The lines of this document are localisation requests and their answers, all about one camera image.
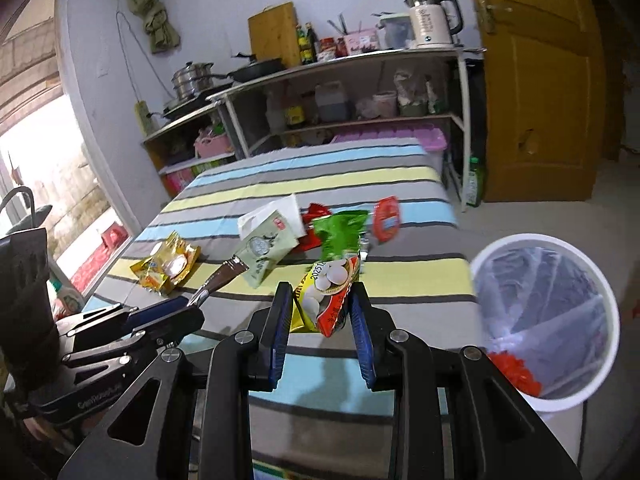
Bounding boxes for white metal shelf rack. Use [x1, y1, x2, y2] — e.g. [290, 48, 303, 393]
[207, 47, 473, 212]

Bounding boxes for red yellow snack packet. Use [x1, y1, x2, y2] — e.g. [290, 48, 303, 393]
[289, 255, 361, 338]

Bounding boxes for plain red snack packet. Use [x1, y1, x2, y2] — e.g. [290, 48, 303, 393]
[299, 203, 332, 252]

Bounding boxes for white electric kettle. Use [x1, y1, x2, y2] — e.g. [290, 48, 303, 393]
[404, 0, 465, 50]

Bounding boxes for pink utensil holder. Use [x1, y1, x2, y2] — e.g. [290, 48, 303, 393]
[336, 27, 381, 57]

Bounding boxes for green snack packet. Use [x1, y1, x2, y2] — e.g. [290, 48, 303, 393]
[311, 211, 369, 262]

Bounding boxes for white plastic tub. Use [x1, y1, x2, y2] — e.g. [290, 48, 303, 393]
[372, 91, 399, 118]

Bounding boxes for wooden cutting board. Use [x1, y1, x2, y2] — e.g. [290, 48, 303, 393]
[247, 1, 302, 68]

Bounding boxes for black induction cooker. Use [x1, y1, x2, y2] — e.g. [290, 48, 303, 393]
[162, 92, 222, 117]

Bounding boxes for white green paper bag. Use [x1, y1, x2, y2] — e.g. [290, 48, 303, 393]
[236, 194, 306, 289]

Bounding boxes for pink lid storage box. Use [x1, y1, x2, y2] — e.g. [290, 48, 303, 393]
[331, 124, 448, 176]

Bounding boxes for clear box with pink contents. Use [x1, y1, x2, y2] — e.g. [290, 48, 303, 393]
[159, 152, 236, 197]

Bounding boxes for white plastic bottle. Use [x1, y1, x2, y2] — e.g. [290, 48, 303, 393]
[265, 92, 287, 133]

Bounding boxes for pink plastic basket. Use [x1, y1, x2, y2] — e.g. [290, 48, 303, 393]
[194, 127, 235, 158]

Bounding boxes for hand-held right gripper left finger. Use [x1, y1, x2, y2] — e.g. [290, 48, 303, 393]
[57, 281, 293, 480]

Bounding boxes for brass door handle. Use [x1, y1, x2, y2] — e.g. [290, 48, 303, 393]
[475, 0, 513, 35]

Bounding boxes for green plastic bottle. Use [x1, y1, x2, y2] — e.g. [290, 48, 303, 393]
[462, 156, 487, 208]

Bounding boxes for grey plastic jug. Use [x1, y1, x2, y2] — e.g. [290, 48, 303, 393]
[314, 81, 351, 122]

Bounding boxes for steel steamer pot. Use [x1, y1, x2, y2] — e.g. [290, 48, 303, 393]
[171, 61, 216, 101]

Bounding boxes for clear plastic food bag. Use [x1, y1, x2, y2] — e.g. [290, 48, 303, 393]
[392, 67, 436, 116]

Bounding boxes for yellow wooden door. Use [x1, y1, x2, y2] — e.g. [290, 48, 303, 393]
[462, 0, 608, 203]

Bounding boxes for red plastic stool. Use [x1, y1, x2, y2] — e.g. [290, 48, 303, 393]
[100, 225, 128, 248]

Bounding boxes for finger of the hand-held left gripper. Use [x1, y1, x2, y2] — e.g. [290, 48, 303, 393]
[56, 296, 191, 338]
[61, 306, 205, 368]

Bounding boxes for striped bed sheet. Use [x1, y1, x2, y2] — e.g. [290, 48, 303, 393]
[80, 137, 473, 480]

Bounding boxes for black frying pan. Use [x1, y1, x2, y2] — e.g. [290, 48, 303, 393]
[231, 52, 287, 84]

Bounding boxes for clear plastic bin liner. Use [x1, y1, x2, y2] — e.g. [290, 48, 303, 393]
[474, 244, 614, 402]

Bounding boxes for brown shiny wrapper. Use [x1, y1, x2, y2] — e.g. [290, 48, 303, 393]
[189, 255, 249, 308]

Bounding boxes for small wooden shelf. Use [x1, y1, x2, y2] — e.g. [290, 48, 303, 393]
[141, 102, 237, 200]

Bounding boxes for knotted green curtain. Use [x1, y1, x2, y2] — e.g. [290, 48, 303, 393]
[122, 0, 181, 53]

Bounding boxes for red wrapper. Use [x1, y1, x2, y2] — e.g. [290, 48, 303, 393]
[487, 351, 543, 396]

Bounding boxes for red printed snack packet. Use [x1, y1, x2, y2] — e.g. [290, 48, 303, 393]
[372, 196, 402, 245]

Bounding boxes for clear plastic container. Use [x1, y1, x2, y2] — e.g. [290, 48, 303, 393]
[377, 12, 416, 50]

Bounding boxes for yellow label oil bottle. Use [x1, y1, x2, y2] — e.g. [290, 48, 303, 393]
[285, 92, 306, 127]

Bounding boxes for grey wall cable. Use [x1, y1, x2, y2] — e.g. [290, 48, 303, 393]
[116, 10, 151, 106]

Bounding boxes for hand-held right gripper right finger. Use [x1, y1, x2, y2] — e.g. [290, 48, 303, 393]
[348, 281, 583, 480]

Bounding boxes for white round bin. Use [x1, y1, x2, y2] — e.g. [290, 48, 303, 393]
[469, 232, 621, 413]

